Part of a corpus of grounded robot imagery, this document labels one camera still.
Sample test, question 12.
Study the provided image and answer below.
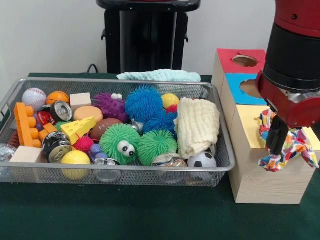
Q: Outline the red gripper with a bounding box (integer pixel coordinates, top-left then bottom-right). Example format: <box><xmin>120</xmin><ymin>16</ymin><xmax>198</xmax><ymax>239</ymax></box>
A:
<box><xmin>256</xmin><ymin>71</ymin><xmax>320</xmax><ymax>156</ymax></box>

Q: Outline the white polka dot cloth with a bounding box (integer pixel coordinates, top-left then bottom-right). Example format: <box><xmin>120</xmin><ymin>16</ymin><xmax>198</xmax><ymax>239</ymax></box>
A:
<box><xmin>257</xmin><ymin>107</ymin><xmax>319</xmax><ymax>173</ymax></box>

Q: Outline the cream waffle cloth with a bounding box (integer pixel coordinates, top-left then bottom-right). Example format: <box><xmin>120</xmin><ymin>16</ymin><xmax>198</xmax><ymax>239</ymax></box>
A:
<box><xmin>174</xmin><ymin>97</ymin><xmax>221</xmax><ymax>160</ymax></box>

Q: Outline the yellow toy cheese wedge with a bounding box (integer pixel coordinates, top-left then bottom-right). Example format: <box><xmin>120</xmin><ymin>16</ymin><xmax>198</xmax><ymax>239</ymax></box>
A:
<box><xmin>60</xmin><ymin>116</ymin><xmax>97</xmax><ymax>146</ymax></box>

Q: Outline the silver drink can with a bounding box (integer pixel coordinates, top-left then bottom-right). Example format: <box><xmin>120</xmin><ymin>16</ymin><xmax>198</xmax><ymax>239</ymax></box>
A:
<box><xmin>41</xmin><ymin>131</ymin><xmax>72</xmax><ymax>164</ymax></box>

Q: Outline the wooden box with three holes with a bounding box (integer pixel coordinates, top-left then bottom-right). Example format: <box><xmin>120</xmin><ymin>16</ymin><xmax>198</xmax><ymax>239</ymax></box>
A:
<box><xmin>211</xmin><ymin>48</ymin><xmax>320</xmax><ymax>205</ymax></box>

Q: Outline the clear mesh bin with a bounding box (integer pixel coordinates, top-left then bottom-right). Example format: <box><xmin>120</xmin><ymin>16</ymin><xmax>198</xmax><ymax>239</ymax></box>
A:
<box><xmin>0</xmin><ymin>77</ymin><xmax>236</xmax><ymax>187</ymax></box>

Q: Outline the small soccer ball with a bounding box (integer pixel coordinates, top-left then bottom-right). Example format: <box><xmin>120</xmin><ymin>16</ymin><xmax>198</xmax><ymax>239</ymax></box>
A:
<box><xmin>187</xmin><ymin>151</ymin><xmax>218</xmax><ymax>170</ymax></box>

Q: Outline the mint green cloth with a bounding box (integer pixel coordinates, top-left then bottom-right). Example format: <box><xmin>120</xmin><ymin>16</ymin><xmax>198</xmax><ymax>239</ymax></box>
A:
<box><xmin>116</xmin><ymin>69</ymin><xmax>202</xmax><ymax>85</ymax></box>

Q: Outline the blue spiky ball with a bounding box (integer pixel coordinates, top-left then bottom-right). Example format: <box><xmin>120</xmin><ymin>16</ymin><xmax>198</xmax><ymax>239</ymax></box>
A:
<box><xmin>125</xmin><ymin>85</ymin><xmax>164</xmax><ymax>123</ymax></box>

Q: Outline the dark green tablecloth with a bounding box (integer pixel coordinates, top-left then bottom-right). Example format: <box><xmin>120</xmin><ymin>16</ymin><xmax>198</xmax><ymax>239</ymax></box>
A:
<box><xmin>0</xmin><ymin>72</ymin><xmax>320</xmax><ymax>240</ymax></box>

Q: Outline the green spiky ball with face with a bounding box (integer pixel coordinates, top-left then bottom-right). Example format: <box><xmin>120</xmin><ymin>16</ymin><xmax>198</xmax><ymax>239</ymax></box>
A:
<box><xmin>99</xmin><ymin>124</ymin><xmax>142</xmax><ymax>166</ymax></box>

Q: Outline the yellow tennis ball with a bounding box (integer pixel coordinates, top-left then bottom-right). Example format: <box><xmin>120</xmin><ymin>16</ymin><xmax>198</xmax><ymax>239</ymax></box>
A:
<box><xmin>60</xmin><ymin>151</ymin><xmax>92</xmax><ymax>181</ymax></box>

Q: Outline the white baseball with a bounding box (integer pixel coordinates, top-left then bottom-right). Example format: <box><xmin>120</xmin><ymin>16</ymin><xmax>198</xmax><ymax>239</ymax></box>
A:
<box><xmin>21</xmin><ymin>88</ymin><xmax>47</xmax><ymax>112</ymax></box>

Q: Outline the orange toy building block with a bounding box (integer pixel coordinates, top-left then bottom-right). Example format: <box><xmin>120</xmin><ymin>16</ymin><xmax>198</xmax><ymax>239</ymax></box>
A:
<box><xmin>13</xmin><ymin>102</ymin><xmax>41</xmax><ymax>149</ymax></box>

